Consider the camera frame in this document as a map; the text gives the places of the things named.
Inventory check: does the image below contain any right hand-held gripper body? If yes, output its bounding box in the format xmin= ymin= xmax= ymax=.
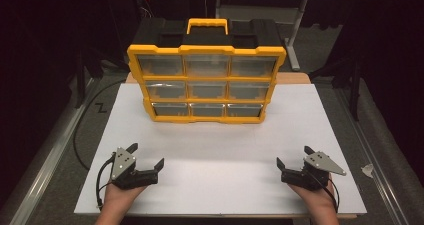
xmin=280 ymin=151 xmax=347 ymax=191

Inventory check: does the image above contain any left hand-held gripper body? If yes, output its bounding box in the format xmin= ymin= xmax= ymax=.
xmin=110 ymin=147 xmax=159 ymax=190

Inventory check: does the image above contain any person's left hand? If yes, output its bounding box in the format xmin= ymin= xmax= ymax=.
xmin=103 ymin=183 xmax=148 ymax=213

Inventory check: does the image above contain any person's right hand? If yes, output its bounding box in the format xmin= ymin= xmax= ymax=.
xmin=288 ymin=183 xmax=337 ymax=215

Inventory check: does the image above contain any white paper scrap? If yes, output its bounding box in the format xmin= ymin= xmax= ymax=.
xmin=361 ymin=163 xmax=375 ymax=179

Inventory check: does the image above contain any white table board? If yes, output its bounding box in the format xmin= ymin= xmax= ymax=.
xmin=73 ymin=82 xmax=368 ymax=216

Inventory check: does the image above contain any black metal stand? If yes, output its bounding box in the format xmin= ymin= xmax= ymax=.
xmin=309 ymin=56 xmax=364 ymax=122
xmin=73 ymin=46 xmax=105 ymax=110

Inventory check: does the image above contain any yellow black drawer organizer cabinet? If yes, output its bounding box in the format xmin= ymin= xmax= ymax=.
xmin=126 ymin=17 xmax=287 ymax=125

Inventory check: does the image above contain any set of clear plastic drawers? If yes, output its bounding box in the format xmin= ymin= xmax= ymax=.
xmin=137 ymin=54 xmax=278 ymax=118

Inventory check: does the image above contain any white metal stand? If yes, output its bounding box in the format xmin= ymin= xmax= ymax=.
xmin=283 ymin=0 xmax=308 ymax=72

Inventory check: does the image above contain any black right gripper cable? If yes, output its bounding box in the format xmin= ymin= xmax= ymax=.
xmin=305 ymin=170 xmax=341 ymax=213

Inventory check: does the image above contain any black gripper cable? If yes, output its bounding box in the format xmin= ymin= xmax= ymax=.
xmin=305 ymin=170 xmax=341 ymax=213
xmin=95 ymin=152 xmax=117 ymax=210

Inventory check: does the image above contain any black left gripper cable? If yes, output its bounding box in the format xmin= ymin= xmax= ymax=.
xmin=95 ymin=152 xmax=117 ymax=210

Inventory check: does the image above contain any metal floor rail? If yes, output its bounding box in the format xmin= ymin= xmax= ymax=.
xmin=9 ymin=77 xmax=101 ymax=225
xmin=334 ymin=87 xmax=424 ymax=225

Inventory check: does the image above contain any black floor cable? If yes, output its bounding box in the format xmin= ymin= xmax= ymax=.
xmin=72 ymin=78 xmax=127 ymax=172

